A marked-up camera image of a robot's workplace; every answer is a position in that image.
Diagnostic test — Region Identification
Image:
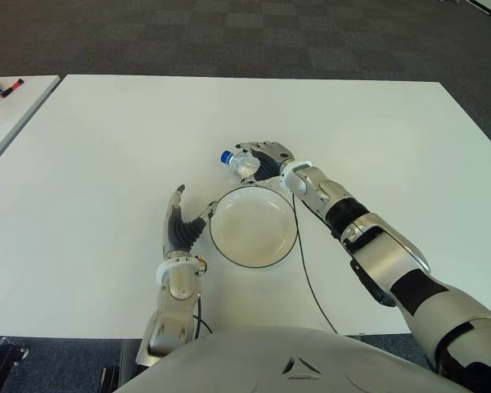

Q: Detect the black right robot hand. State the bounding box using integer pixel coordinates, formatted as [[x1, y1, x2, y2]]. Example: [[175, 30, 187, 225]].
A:
[[233, 141, 295, 185]]

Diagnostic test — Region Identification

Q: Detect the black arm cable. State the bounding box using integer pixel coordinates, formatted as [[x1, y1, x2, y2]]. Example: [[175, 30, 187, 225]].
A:
[[292, 192, 339, 335], [191, 286, 214, 341]]

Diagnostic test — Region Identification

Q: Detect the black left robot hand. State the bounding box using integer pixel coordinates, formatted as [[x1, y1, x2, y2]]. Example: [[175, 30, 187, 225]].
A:
[[162, 183, 219, 257]]

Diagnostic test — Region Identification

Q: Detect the clear blue-capped water bottle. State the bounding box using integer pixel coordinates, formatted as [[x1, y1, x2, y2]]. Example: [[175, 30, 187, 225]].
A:
[[219, 150, 263, 183]]

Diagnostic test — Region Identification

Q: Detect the grey robot torso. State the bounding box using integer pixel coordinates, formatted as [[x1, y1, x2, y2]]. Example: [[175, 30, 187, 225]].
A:
[[118, 325, 471, 393]]

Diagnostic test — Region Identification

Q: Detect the red black marker pen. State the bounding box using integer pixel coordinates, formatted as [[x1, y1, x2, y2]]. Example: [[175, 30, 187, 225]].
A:
[[1, 77, 25, 99]]

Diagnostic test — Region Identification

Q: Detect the black metal frame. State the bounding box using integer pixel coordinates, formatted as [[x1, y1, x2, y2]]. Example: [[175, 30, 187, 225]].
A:
[[0, 336, 29, 393]]

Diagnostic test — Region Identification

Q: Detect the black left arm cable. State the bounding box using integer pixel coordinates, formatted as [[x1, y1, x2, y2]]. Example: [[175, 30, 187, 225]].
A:
[[191, 286, 214, 341]]

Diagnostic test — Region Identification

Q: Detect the white black-rimmed plate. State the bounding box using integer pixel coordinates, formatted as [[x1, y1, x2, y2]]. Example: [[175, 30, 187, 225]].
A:
[[209, 186, 300, 269]]

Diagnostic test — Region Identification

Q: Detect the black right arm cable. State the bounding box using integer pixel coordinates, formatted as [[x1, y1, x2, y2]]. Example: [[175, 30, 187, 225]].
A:
[[292, 192, 339, 335]]

